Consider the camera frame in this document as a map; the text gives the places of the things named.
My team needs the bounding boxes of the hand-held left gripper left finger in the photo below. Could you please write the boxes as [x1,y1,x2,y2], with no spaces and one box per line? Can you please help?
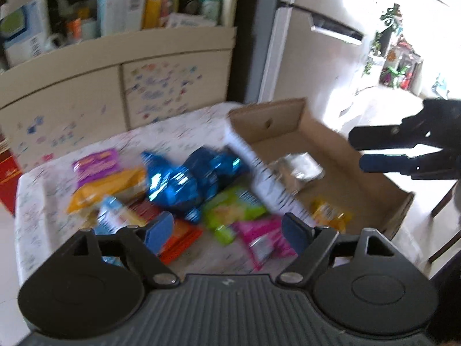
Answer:
[70,212,181,289]

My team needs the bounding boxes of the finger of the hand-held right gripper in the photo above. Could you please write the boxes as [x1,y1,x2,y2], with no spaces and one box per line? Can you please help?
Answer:
[348,112,434,151]
[359,151,451,181]

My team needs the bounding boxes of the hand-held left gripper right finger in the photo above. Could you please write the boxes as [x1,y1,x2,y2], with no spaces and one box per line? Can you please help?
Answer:
[275,213,391,286]

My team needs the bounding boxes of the red noodle snack packet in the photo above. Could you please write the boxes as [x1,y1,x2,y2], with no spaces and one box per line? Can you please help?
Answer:
[126,202,204,265]

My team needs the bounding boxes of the light blue snack packet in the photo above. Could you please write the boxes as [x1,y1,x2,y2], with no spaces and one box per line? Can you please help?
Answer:
[94,196,145,267]

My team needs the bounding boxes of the blue foil snack packet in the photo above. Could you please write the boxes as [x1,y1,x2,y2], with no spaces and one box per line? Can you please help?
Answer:
[185,146,250,202]
[140,151,203,225]

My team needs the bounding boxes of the brown cardboard box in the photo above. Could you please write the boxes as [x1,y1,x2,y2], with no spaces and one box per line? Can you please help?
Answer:
[225,98,415,241]

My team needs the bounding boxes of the pink snack packet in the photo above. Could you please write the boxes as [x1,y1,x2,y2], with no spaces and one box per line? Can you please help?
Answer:
[232,216,298,272]

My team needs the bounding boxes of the small yellow snack packet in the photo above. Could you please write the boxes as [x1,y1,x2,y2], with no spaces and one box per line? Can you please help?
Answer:
[310,198,352,233]

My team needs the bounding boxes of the silver snack packet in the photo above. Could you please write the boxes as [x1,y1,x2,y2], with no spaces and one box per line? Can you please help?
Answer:
[268,152,325,192]

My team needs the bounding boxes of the green snack packet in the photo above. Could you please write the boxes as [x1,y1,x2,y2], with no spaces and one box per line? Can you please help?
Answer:
[202,187,270,246]

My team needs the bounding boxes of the dark wooden chair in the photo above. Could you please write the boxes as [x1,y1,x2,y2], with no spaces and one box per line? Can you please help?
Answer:
[427,176,461,282]

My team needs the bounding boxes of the pile of colourful toys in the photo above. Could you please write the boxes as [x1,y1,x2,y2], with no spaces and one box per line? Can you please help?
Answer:
[379,39,423,91]

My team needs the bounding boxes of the purple snack packet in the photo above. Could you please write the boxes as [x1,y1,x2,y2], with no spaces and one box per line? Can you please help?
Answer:
[72,148,122,189]

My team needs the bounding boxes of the white refrigerator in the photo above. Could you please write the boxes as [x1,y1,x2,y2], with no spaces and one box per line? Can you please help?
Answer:
[257,0,461,101]

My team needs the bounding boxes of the green potted plant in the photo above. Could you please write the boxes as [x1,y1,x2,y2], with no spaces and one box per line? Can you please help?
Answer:
[364,3,403,77]

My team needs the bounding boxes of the red carton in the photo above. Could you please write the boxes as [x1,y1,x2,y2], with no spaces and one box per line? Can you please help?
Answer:
[0,133,30,214]

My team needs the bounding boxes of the cream cabinet with stickers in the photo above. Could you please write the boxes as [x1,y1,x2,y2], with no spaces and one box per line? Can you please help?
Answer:
[0,0,239,175]

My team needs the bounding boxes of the teal lidded container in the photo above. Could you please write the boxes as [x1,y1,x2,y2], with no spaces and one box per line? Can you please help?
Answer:
[198,0,221,23]

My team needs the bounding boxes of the flat white box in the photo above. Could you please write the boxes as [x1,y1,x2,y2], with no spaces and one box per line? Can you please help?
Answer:
[166,12,217,29]

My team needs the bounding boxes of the small orange bottle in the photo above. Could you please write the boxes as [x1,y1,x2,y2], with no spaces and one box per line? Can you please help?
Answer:
[67,18,83,44]

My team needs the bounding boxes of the yellow box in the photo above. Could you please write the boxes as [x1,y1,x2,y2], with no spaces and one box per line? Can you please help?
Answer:
[142,0,163,29]

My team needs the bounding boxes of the white paper carton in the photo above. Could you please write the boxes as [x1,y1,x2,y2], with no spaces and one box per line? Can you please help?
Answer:
[97,0,145,37]

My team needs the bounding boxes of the row of colourful books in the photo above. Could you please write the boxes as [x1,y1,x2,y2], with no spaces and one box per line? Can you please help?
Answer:
[158,0,183,27]

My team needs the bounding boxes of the white and blue box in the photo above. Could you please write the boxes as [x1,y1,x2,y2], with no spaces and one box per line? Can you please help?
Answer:
[0,0,50,68]

